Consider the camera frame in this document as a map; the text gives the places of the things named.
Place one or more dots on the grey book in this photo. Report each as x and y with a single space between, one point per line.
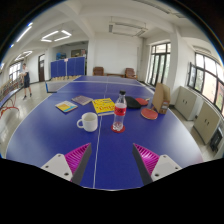
82 100

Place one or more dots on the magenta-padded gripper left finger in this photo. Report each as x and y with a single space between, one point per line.
75 160

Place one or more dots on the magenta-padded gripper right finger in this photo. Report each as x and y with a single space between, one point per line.
150 161

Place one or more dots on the brown armchair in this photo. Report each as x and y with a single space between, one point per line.
131 73
98 71

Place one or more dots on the tall black-framed glass doors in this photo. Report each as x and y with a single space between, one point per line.
158 65

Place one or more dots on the thin yellow and blue book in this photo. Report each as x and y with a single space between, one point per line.
66 106

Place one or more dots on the black bin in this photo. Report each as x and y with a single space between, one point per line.
217 140

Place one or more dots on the person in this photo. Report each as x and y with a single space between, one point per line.
26 80

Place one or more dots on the brown cardboard box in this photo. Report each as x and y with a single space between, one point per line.
161 98

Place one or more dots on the large black-framed window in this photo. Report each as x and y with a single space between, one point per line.
208 83

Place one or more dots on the table tennis net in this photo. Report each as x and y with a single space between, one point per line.
56 86

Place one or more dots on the ceiling air conditioner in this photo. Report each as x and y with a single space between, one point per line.
126 29

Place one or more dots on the clear bottle with red label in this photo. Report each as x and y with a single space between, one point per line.
119 111

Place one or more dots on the beige two-door cabinet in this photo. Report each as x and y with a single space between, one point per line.
206 122
188 103

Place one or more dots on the black table tennis paddle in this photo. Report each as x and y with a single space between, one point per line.
132 102

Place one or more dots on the white ceramic mug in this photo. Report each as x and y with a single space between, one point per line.
89 122

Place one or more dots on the group of ceiling lights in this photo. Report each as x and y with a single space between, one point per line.
55 36

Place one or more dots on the blue partition boards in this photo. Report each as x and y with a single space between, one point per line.
68 67

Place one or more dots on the red table tennis paddle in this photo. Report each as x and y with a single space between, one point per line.
149 114
142 101

